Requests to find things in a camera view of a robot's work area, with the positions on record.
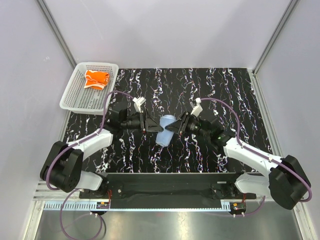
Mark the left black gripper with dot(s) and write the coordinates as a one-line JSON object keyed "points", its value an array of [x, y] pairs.
{"points": [[147, 124]]}

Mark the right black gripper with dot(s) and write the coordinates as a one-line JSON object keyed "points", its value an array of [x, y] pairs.
{"points": [[181, 125]]}

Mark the light blue towel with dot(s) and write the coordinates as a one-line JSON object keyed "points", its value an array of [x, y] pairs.
{"points": [[164, 137]]}

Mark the orange white patterned towel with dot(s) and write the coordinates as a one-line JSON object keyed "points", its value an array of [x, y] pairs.
{"points": [[97, 80]]}

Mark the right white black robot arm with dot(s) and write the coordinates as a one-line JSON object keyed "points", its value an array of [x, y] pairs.
{"points": [[281, 178]]}

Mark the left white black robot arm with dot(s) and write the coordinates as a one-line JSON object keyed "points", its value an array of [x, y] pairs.
{"points": [[62, 169]]}

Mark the black marble pattern mat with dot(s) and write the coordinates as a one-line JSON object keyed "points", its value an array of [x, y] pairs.
{"points": [[229, 96]]}

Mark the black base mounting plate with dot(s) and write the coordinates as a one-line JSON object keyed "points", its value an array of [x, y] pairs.
{"points": [[209, 185]]}

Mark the white plastic basket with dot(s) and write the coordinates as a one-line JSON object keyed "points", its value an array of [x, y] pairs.
{"points": [[80, 100]]}

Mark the left small electronics box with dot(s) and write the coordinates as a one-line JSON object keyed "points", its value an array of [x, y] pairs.
{"points": [[103, 205]]}

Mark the small electronics box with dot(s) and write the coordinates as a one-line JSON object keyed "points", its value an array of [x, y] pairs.
{"points": [[239, 206], [103, 205]]}

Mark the right small electronics box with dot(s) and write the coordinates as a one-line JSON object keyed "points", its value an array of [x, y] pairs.
{"points": [[239, 206]]}

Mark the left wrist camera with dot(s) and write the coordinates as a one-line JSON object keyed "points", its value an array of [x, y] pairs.
{"points": [[138, 102]]}

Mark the slotted cable duct rail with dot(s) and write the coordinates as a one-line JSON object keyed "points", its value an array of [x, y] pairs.
{"points": [[139, 207]]}

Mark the aluminium frame rail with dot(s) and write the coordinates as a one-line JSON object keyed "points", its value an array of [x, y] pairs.
{"points": [[260, 186]]}

